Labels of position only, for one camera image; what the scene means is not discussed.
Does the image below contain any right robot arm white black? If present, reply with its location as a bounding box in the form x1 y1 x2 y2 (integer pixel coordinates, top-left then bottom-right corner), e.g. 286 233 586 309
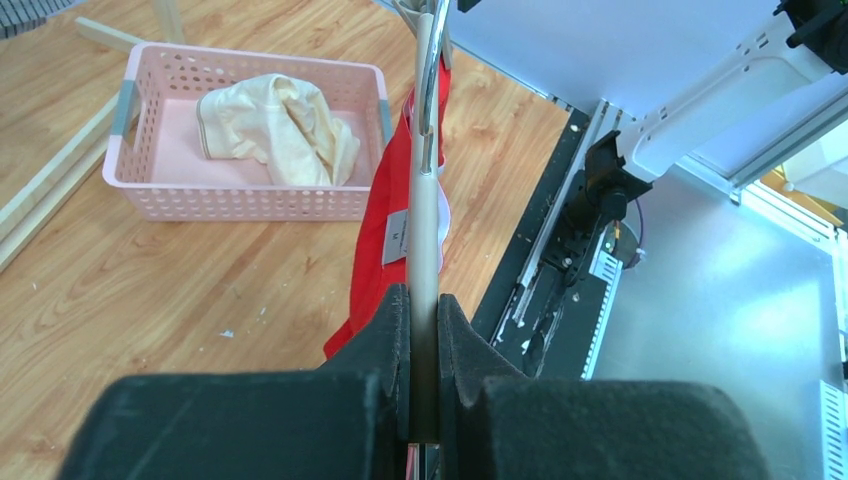
567 1 847 227

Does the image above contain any pink plastic basket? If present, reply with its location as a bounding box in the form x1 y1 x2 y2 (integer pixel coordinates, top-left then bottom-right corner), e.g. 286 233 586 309
102 42 391 222

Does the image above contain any grey striped underwear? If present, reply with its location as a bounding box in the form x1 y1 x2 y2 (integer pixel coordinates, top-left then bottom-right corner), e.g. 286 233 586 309
1 0 85 40

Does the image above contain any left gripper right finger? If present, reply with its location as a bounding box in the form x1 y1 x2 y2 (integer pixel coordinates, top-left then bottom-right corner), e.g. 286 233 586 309
437 294 770 479

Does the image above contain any wooden clothes rack frame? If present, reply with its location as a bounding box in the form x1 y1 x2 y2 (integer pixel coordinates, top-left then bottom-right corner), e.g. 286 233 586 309
1 1 186 274

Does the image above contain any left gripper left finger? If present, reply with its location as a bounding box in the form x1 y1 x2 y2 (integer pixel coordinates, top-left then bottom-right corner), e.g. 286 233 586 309
58 285 410 479

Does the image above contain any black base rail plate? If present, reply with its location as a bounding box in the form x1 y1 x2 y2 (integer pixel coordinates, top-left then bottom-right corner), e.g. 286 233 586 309
472 102 622 381

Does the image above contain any wooden clip hanger red underwear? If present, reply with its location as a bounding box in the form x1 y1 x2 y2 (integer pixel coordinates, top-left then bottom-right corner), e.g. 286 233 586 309
392 1 450 445

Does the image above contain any cream underwear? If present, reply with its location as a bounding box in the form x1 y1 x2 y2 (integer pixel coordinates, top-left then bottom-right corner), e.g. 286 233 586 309
195 74 361 187

